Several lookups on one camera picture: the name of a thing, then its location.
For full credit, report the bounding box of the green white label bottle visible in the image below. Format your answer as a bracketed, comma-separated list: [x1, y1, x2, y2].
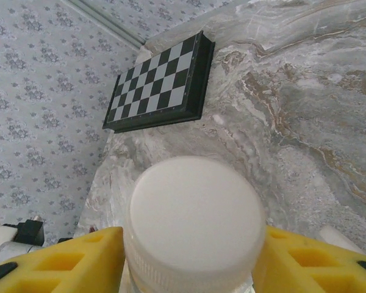
[121, 155, 268, 293]

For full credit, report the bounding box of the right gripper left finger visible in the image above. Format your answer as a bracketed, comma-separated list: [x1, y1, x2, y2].
[0, 226, 124, 293]

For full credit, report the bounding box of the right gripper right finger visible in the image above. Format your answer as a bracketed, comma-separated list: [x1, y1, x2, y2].
[253, 225, 366, 293]

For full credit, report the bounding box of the aluminium frame post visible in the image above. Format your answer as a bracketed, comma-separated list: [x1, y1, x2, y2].
[59, 0, 146, 49]

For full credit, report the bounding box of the black grey chess board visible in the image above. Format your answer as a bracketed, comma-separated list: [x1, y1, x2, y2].
[102, 30, 217, 134]

